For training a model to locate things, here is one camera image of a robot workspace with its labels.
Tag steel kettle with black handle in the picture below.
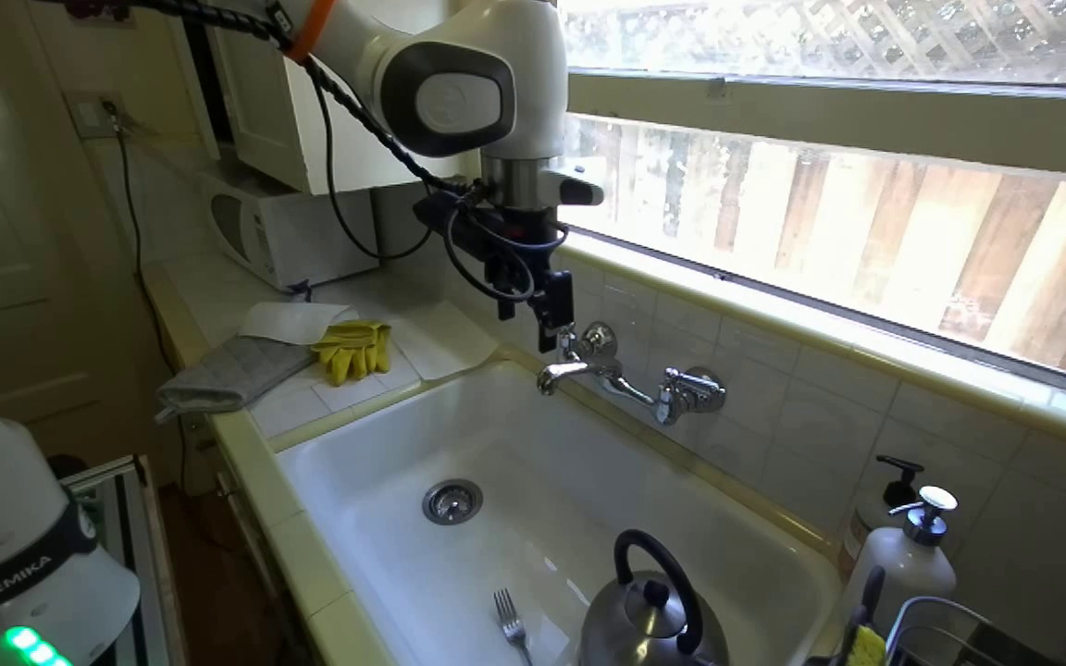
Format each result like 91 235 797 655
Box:
574 527 733 666

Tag white microwave oven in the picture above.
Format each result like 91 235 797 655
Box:
205 171 385 297

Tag dark soap dispenser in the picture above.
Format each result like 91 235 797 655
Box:
850 451 931 561

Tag wall power outlet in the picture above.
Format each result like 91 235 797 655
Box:
59 89 126 142

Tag chrome faucet handle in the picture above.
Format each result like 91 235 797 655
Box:
653 362 733 429
571 317 623 369

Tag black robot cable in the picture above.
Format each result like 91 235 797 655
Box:
122 0 564 312

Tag grey folded towel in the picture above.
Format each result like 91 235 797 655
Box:
153 333 320 422

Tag metal fork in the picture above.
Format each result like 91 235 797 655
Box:
487 586 537 666

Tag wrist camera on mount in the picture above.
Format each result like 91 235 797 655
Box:
548 171 608 211

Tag dish rack with dishes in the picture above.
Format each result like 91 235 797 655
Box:
881 593 1064 666

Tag yellow rubber gloves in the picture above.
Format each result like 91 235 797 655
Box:
308 317 401 388

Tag white soap dispenser bottle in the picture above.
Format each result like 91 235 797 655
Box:
838 482 961 647

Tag black power cord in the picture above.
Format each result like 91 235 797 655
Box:
104 112 180 374

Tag cream window frame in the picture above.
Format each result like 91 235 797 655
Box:
554 0 1066 419

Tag white upper cabinet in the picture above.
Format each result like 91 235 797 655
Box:
205 21 480 201

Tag metal sink drain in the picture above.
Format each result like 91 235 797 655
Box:
417 472 486 528

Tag yellow dish brush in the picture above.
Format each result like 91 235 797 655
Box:
843 561 891 666

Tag chrome faucet body with spout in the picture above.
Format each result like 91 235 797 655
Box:
537 349 684 419

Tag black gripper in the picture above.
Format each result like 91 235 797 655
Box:
466 196 577 356

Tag white ceramic sink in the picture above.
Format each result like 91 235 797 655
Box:
270 353 848 666

